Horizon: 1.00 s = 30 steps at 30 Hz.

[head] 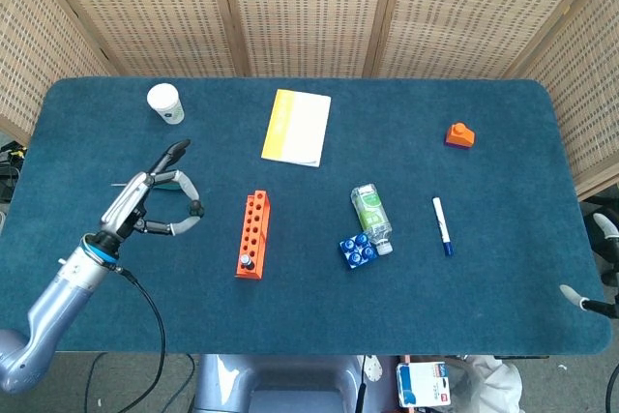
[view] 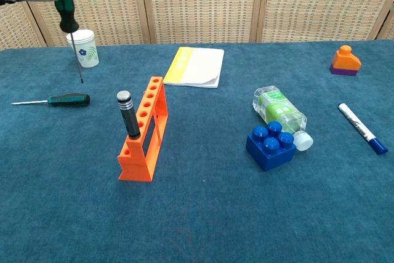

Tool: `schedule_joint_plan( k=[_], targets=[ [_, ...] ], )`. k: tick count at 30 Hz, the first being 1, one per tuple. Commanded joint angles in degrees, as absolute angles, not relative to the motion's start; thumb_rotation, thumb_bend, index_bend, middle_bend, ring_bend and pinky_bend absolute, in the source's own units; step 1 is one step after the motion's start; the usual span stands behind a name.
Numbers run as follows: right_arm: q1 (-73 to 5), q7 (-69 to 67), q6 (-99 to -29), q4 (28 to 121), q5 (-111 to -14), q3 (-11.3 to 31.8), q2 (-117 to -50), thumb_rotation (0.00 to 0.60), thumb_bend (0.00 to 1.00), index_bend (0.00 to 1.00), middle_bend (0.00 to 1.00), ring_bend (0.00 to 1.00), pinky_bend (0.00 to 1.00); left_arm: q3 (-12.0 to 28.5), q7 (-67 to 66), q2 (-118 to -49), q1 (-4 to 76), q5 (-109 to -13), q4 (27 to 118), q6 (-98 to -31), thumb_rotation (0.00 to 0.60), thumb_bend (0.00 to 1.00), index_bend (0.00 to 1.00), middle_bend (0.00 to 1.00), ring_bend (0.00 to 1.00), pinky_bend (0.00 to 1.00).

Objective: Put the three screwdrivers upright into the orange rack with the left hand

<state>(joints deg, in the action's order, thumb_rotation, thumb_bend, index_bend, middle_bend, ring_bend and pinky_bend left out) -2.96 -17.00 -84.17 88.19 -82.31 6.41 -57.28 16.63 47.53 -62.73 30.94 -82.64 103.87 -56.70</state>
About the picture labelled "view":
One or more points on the green black striped screwdriver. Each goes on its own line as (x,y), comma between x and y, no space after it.
(64,7)

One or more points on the black silver knurled screwdriver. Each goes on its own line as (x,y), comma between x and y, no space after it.
(129,118)

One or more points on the orange screwdriver rack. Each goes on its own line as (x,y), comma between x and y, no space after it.
(135,170)

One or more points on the white paper cup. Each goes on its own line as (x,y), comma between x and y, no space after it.
(89,47)

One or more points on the woven bamboo folding screen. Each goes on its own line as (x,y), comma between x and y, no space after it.
(200,4)

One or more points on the yellow white notepad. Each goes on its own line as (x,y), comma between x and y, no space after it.
(200,66)

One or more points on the clear bottle green label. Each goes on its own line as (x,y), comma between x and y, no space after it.
(277,109)

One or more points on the blue toy brick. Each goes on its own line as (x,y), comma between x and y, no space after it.
(267,155)

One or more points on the blue felt table mat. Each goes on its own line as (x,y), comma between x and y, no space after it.
(215,213)

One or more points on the orange purple toy block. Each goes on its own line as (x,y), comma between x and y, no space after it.
(344,61)

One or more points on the white marker blue cap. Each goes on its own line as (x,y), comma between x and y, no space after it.
(357,124)

